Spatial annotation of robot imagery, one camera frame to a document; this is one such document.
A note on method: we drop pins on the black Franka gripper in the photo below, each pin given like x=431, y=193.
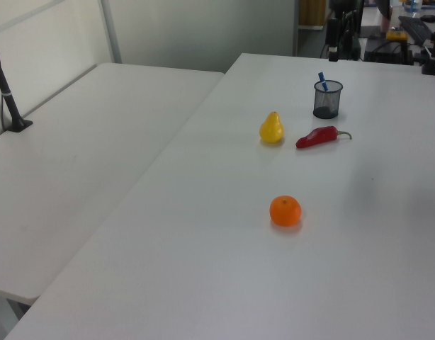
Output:
x=345, y=8

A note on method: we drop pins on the blue and white marker pen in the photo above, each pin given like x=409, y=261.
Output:
x=322, y=78

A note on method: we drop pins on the black mesh pen cup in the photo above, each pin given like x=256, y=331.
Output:
x=326, y=106

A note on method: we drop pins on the wooden cabinet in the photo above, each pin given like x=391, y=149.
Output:
x=311, y=12

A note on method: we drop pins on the black equipment box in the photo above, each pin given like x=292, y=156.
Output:
x=384, y=53

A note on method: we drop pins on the yellow handheld device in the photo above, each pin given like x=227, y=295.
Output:
x=396, y=35

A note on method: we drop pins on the black computer keyboard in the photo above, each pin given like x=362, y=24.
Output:
x=416, y=29

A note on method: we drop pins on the black computer mouse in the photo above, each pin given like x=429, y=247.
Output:
x=429, y=18

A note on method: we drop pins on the black clamp stand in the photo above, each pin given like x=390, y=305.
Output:
x=433, y=56

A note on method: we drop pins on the red toy chili pepper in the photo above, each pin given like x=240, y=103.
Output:
x=316, y=137

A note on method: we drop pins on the yellow toy pear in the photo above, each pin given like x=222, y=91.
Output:
x=271, y=131

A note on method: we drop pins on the orange toy tangerine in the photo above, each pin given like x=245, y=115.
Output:
x=285, y=211

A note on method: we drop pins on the black camera stand pole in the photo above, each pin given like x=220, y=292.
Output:
x=8, y=101

